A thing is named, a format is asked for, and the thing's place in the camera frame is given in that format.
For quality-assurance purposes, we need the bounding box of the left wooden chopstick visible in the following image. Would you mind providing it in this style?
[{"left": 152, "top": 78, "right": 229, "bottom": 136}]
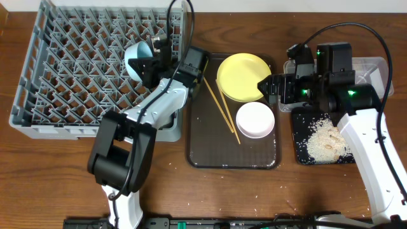
[{"left": 203, "top": 77, "right": 234, "bottom": 133}]

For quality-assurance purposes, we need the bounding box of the clear plastic bin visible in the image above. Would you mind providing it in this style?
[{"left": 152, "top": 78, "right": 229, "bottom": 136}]
[{"left": 277, "top": 57, "right": 389, "bottom": 113}]

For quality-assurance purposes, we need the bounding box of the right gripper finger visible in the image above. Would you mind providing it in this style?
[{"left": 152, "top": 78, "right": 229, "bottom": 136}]
[
  {"left": 258, "top": 88, "right": 271, "bottom": 99},
  {"left": 258, "top": 75, "right": 272, "bottom": 89}
]

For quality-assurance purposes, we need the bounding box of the yellow plate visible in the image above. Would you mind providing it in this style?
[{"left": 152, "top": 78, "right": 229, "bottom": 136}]
[{"left": 216, "top": 53, "right": 272, "bottom": 102}]

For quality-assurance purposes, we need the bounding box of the dark brown serving tray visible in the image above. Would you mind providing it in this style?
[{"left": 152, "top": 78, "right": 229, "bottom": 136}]
[{"left": 186, "top": 53, "right": 281, "bottom": 170}]

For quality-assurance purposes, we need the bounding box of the grey dish rack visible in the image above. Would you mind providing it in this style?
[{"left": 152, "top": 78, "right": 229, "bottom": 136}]
[{"left": 9, "top": 1, "right": 188, "bottom": 140}]

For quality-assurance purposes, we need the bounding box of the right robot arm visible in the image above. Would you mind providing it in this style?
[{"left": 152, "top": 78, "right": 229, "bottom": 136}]
[{"left": 257, "top": 42, "right": 406, "bottom": 228}]

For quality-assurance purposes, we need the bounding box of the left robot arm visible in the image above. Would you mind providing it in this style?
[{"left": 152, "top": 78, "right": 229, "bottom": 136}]
[{"left": 87, "top": 43, "right": 210, "bottom": 228}]

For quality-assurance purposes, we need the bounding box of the blue bowl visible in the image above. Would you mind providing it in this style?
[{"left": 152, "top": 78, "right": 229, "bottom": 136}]
[{"left": 125, "top": 41, "right": 153, "bottom": 82}]

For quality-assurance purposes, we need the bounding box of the black waste tray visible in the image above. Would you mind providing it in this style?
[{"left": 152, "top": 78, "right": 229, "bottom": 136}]
[{"left": 291, "top": 107, "right": 355, "bottom": 165}]

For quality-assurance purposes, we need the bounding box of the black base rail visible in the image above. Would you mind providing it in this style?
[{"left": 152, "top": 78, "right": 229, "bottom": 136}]
[{"left": 62, "top": 218, "right": 371, "bottom": 229}]

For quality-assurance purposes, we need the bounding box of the pink bowl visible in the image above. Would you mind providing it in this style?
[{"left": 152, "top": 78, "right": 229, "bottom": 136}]
[{"left": 236, "top": 102, "right": 276, "bottom": 139}]

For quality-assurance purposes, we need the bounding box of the wooden chopstick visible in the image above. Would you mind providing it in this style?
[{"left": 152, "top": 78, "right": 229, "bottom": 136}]
[
  {"left": 203, "top": 77, "right": 234, "bottom": 133},
  {"left": 216, "top": 80, "right": 241, "bottom": 145}
]

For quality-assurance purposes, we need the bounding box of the leftover rice pile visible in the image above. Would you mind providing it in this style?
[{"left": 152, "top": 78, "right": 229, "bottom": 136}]
[{"left": 306, "top": 118, "right": 353, "bottom": 164}]

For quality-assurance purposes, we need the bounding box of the right wooden chopstick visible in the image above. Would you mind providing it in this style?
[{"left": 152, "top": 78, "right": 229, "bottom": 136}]
[{"left": 216, "top": 80, "right": 241, "bottom": 145}]

